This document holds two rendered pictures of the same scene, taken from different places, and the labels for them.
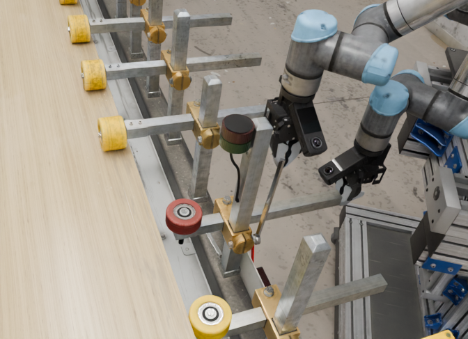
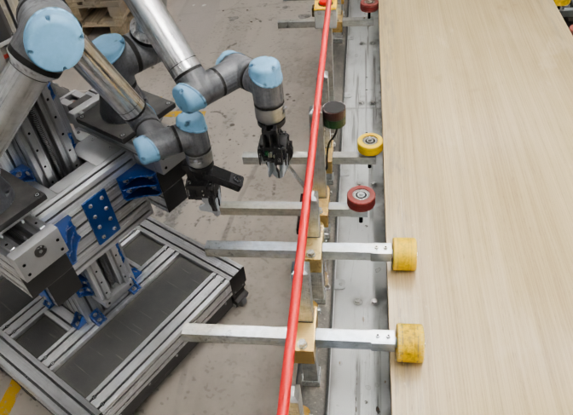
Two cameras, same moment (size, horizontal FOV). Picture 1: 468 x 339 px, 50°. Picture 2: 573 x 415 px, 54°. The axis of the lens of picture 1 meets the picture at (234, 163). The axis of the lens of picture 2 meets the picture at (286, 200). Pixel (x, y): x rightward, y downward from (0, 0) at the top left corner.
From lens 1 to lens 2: 1.91 m
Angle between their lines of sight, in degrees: 88
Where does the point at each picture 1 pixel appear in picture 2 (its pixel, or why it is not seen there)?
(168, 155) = (325, 355)
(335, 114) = not seen: outside the picture
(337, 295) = not seen: hidden behind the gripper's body
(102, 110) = (404, 312)
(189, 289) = not seen: hidden behind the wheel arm
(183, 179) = (322, 319)
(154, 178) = (343, 370)
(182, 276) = (353, 265)
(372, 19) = (208, 73)
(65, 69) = (442, 395)
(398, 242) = (77, 368)
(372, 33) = (226, 61)
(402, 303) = (137, 314)
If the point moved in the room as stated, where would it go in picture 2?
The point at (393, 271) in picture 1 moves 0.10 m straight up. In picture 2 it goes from (112, 342) to (105, 327)
